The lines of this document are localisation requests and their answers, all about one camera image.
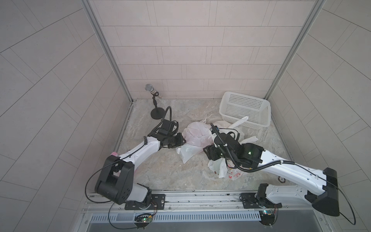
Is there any pink translucent plastic bag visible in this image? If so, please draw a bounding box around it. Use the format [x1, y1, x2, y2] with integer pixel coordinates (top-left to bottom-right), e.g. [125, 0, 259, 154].
[182, 122, 213, 148]

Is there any white translucent plastic bag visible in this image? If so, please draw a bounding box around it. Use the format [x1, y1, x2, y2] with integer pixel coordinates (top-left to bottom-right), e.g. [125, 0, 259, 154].
[176, 116, 258, 163]

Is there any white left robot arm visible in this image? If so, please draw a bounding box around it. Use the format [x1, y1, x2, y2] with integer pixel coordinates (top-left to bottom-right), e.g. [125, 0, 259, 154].
[95, 132, 186, 208]

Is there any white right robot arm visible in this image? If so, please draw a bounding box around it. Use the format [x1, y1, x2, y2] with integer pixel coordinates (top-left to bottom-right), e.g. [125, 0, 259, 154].
[203, 133, 340, 217]

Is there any cartoon printed plastic bag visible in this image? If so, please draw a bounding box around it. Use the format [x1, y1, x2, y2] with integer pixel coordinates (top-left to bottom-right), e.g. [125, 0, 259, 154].
[208, 158, 245, 180]

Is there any silver microphone on black stand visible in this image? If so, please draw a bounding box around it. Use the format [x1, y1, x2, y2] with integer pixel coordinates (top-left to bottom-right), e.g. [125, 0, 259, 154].
[145, 84, 165, 120]

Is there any white perforated plastic basket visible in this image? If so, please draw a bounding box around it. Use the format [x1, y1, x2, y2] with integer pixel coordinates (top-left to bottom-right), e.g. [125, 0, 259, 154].
[219, 91, 271, 130]

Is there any left green circuit board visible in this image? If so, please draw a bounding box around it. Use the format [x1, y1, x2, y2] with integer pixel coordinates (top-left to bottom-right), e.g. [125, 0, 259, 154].
[134, 213, 154, 223]

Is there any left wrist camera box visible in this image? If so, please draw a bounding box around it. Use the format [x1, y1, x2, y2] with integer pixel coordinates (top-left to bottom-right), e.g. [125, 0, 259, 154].
[158, 119, 179, 136]

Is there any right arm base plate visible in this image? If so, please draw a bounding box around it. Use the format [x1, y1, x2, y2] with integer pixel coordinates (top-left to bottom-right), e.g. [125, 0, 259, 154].
[239, 183, 282, 209]

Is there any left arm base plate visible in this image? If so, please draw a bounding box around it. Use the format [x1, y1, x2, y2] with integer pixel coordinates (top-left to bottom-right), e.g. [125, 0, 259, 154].
[124, 194, 166, 210]

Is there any aluminium mounting rail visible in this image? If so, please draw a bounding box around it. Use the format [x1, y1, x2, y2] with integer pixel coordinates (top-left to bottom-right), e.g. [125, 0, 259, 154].
[82, 190, 314, 213]

